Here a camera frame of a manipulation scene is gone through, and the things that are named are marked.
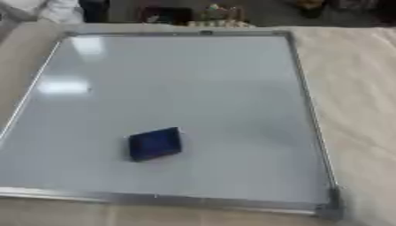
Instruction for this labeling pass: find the dark blue whiteboard eraser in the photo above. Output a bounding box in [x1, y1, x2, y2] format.
[126, 126, 185, 162]

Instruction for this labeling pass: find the pale bottle cluster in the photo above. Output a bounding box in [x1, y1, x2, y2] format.
[187, 3, 257, 29]

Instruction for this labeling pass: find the silver framed whiteboard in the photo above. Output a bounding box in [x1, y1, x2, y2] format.
[0, 29, 344, 221]

